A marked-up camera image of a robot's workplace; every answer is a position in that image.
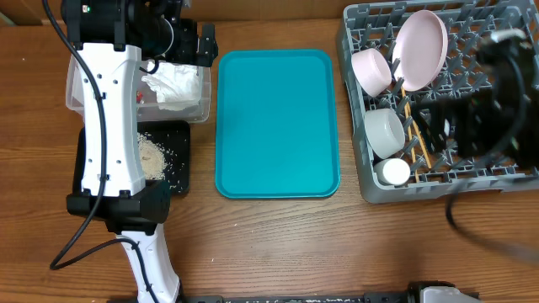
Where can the large white round plate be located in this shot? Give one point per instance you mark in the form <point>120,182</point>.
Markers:
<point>420,49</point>

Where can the white small bowl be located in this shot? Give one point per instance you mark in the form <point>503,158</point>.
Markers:
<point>371,71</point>

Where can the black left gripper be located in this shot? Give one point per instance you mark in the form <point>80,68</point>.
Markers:
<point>191,54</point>

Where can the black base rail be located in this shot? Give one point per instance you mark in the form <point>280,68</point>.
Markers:
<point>416,292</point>

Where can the clear plastic waste bin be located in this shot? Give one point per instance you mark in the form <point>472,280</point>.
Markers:
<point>149,111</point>

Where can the grey bowl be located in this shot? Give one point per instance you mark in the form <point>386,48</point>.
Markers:
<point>384,132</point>

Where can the teal plastic tray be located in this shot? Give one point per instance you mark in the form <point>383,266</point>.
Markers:
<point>276,125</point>

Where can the grey dishwasher rack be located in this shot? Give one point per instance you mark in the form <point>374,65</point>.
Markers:
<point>376,25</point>

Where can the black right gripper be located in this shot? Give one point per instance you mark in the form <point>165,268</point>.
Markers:
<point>459,127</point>

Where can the cooked white rice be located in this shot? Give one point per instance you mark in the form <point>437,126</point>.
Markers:
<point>162,163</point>

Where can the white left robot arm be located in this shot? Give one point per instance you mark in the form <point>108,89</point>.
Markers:
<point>109,41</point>

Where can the white tissue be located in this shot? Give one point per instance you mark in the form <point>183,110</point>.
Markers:
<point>176,87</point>

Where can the black waste tray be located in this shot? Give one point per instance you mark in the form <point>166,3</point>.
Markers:
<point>179,134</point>

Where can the white plastic cup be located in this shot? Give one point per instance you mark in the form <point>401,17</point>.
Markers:
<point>392,171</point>

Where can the wooden chopstick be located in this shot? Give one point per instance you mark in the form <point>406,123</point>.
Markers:
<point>410,136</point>
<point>419,135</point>

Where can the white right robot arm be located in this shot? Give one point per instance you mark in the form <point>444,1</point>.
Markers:
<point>508,56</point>

